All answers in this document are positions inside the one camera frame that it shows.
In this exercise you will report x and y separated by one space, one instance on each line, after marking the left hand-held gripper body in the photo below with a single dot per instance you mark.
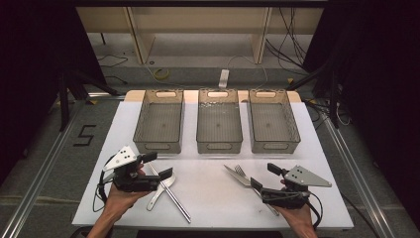
132 181

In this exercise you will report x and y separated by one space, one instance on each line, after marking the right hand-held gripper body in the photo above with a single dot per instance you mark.
287 198

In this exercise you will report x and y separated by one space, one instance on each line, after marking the smoky clear plastic bin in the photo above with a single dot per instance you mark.
274 122
218 122
158 122

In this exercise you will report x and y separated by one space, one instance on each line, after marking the person's left hand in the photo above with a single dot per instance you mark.
122 200

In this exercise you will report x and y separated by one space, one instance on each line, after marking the person's right hand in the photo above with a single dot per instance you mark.
298 218

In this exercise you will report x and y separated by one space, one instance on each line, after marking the black metal stand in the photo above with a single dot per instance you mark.
333 99
64 99

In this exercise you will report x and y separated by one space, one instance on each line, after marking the white power strip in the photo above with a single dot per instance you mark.
224 78

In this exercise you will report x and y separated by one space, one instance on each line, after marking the black curtain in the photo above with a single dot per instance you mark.
29 66
379 82

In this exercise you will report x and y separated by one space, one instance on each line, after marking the beige shelf unit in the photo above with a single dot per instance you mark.
198 20

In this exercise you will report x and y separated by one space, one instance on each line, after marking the aluminium floor rail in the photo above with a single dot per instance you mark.
36 185
360 185

